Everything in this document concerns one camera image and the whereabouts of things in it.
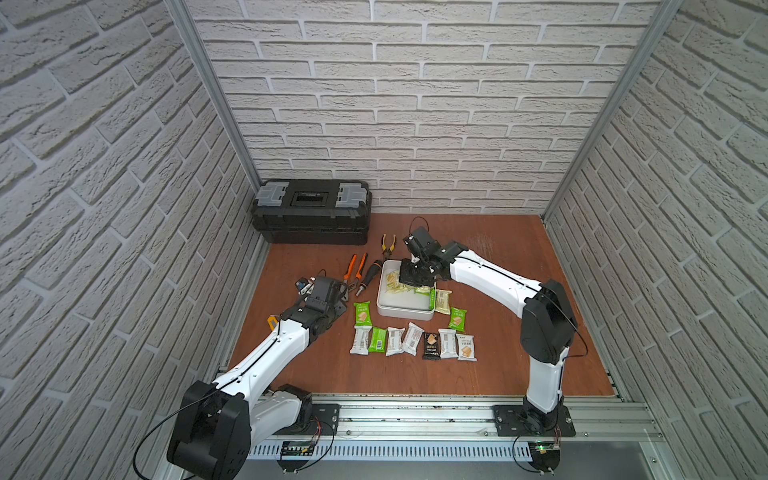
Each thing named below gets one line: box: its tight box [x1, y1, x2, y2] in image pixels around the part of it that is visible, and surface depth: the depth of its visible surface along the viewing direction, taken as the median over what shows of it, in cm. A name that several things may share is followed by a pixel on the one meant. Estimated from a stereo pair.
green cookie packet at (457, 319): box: [448, 306, 467, 332], surface depth 93 cm
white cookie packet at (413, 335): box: [402, 321, 425, 357], surface depth 89 cm
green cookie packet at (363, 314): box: [353, 301, 373, 327], surface depth 93 cm
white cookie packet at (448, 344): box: [438, 328, 458, 359], surface depth 87 cm
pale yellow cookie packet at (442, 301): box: [435, 289, 452, 315], surface depth 96 cm
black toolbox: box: [251, 179, 372, 245], surface depth 102 cm
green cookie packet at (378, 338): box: [368, 326, 388, 353], surface depth 87 cm
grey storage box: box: [376, 259, 437, 321], surface depth 94 cm
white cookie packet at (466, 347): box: [456, 333, 477, 362], surface depth 87 cm
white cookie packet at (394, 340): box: [386, 326, 406, 357], surface depth 87 cm
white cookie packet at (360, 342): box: [350, 325, 372, 355], surface depth 87 cm
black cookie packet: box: [422, 332, 441, 361], surface depth 87 cm
